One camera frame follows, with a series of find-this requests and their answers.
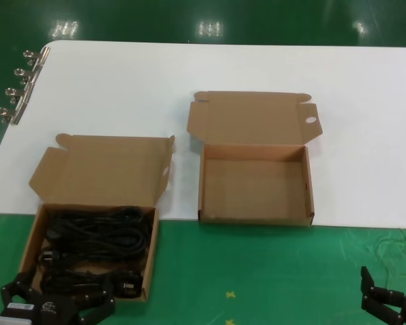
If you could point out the open brown cardboard box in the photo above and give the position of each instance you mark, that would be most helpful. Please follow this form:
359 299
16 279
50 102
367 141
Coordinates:
253 189
101 169

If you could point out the green work surface cloth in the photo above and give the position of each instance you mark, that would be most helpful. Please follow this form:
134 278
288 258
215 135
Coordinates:
257 271

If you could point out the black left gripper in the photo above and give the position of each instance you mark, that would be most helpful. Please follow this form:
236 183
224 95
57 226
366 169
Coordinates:
54 308

